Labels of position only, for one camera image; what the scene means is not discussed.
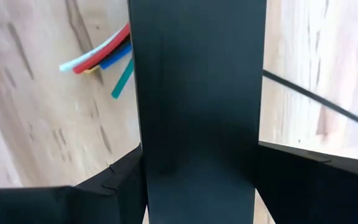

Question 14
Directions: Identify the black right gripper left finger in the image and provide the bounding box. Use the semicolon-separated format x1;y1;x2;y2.
0;142;149;224

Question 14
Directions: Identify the bundle of coloured wires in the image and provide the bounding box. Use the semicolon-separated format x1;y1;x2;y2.
58;26;130;73

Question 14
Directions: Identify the black zip tie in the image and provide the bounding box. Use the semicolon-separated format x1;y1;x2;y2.
261;68;358;134

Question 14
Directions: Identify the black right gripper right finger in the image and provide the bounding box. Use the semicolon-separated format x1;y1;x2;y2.
252;140;358;224

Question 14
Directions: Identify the green wire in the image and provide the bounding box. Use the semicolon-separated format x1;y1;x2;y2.
111;57;135;100

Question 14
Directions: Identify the yellow wire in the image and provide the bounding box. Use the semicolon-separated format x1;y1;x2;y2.
83;64;101;75

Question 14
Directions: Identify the black raceway cover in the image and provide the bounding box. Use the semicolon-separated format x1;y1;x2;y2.
127;0;268;224

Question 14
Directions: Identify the blue wire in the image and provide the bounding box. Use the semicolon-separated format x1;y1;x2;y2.
99;42;133;70

